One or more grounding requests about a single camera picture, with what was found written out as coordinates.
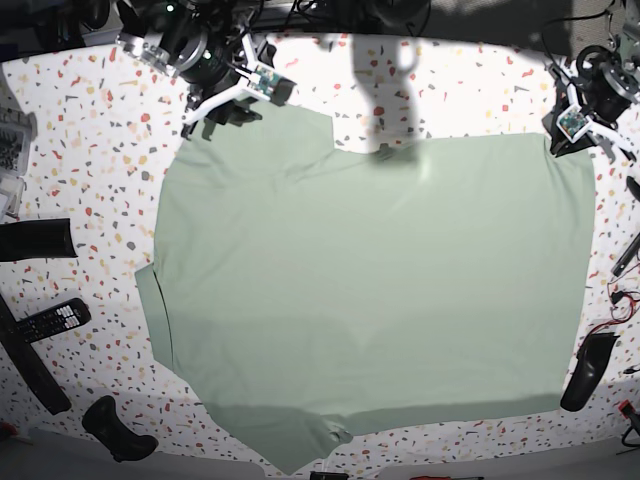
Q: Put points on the black cylinder tube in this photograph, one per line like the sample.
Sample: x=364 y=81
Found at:
x=23 y=240

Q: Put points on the black curved handle piece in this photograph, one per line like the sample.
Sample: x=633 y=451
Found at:
x=102 y=422

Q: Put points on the green T-shirt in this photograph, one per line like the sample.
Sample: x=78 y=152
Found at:
x=309 y=295

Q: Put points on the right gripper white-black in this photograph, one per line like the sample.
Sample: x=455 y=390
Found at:
x=245 y=81

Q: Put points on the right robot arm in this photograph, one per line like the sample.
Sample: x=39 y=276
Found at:
x=209 y=45

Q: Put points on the long black bar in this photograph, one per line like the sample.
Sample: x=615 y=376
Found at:
x=29 y=365

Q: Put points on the black pen tool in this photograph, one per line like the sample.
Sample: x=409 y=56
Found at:
x=627 y=256

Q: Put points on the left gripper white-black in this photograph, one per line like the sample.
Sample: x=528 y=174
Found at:
x=590 y=102

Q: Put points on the black remote control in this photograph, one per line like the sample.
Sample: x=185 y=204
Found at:
x=56 y=320

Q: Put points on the black curved shell part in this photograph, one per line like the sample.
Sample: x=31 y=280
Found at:
x=592 y=361

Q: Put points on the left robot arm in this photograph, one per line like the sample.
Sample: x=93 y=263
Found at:
x=626 y=45

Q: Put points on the clear plastic parts box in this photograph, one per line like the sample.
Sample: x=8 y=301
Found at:
x=18 y=130

